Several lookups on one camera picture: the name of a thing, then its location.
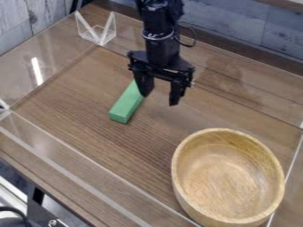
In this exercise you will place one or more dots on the black table leg bracket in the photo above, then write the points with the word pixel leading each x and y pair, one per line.
pixel 36 212

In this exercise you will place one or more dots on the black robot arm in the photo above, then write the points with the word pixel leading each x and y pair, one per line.
pixel 160 15

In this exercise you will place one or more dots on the green rectangular block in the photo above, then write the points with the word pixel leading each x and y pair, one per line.
pixel 127 104

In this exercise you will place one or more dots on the clear acrylic corner bracket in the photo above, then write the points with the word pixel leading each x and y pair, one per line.
pixel 96 34

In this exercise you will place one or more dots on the wooden bowl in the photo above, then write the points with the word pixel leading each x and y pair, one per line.
pixel 227 178

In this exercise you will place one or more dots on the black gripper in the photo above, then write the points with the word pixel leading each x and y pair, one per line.
pixel 160 62

